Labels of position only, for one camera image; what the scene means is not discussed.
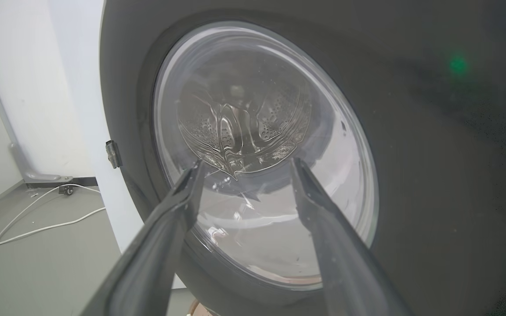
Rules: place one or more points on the brown round object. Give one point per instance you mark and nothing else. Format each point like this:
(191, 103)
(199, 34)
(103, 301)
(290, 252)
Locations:
(198, 310)

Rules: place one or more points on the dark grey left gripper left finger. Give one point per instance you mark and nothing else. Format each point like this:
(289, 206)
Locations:
(147, 259)

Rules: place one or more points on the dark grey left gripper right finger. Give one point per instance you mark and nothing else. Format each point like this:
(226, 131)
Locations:
(345, 263)

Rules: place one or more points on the grey stand base with caster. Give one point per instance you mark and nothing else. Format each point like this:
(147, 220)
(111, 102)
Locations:
(37, 173)

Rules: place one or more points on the dark grey washing machine door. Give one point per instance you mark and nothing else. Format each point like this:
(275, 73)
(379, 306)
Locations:
(411, 175)

